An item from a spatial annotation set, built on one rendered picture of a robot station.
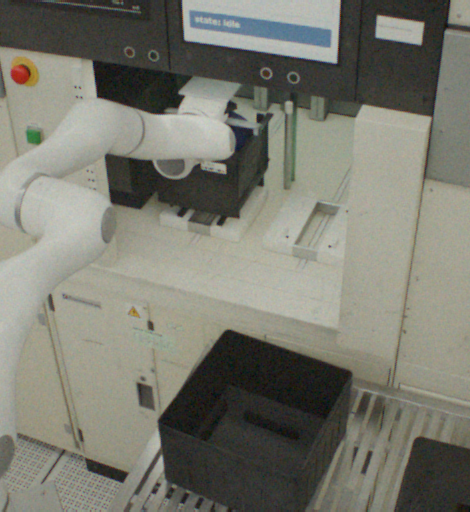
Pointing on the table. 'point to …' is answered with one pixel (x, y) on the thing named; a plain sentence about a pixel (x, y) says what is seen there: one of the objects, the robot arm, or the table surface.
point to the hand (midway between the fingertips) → (214, 93)
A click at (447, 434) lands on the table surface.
